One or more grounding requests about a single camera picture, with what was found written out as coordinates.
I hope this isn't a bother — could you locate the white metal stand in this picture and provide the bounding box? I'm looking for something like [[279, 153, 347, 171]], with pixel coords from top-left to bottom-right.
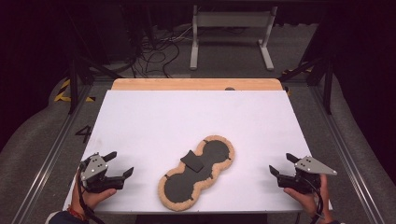
[[190, 4, 278, 72]]

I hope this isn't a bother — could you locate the white table board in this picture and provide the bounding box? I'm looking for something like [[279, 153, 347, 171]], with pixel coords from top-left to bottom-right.
[[62, 90, 333, 216]]

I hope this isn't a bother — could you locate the person's left hand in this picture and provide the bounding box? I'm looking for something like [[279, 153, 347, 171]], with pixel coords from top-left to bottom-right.
[[70, 169, 118, 217]]

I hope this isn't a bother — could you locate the right hand-held gripper cable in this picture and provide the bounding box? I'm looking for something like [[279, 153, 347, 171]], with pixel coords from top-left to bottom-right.
[[303, 176, 325, 224]]

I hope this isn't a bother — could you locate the tangle of floor cables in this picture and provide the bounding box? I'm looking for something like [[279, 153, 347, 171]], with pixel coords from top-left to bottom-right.
[[130, 23, 194, 78]]

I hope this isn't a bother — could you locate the black metal stand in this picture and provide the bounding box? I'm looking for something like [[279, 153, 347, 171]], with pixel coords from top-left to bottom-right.
[[65, 46, 123, 115], [277, 55, 336, 115]]

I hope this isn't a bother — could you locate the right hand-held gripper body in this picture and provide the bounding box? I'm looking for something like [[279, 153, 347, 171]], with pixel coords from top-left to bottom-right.
[[276, 155, 338, 196]]

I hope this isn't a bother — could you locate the left hand-held gripper cable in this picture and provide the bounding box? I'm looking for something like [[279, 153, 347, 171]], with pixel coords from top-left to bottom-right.
[[76, 163, 106, 224]]

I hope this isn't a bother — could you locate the hand-held gripper cable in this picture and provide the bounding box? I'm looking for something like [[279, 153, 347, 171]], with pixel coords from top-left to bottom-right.
[[76, 163, 106, 224], [303, 176, 325, 224]]

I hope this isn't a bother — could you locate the red bracelet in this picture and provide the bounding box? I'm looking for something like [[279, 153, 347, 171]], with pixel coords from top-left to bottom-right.
[[66, 204, 87, 222]]

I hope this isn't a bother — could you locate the aluminium floor rail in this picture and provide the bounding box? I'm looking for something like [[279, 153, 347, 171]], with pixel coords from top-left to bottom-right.
[[11, 83, 95, 224], [310, 85, 388, 224]]

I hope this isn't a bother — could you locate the wooden table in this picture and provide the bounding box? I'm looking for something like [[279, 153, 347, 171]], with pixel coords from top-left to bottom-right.
[[111, 77, 284, 91]]

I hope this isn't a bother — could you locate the person's right hand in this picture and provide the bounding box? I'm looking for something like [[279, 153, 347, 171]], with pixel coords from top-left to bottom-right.
[[283, 173, 334, 224]]

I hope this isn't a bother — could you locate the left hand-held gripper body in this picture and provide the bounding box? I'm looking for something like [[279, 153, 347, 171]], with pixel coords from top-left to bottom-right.
[[78, 152, 125, 194]]

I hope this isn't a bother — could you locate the yellow black floor tape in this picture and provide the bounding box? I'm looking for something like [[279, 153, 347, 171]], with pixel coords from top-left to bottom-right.
[[53, 78, 96, 104], [281, 65, 313, 76]]

